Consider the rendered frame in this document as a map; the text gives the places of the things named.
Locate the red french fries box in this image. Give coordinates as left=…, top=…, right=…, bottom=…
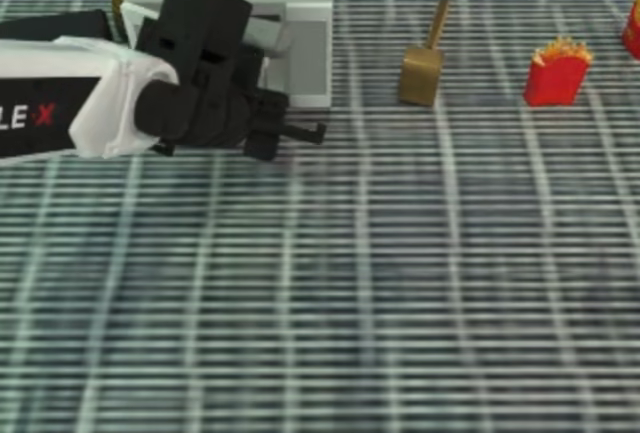
left=620, top=0, right=640, bottom=62
left=522, top=36, right=595, bottom=107

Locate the golden brown hammer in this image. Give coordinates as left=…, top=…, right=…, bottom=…
left=398, top=0, right=451, bottom=107

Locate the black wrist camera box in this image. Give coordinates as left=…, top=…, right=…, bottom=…
left=137, top=0, right=254, bottom=104

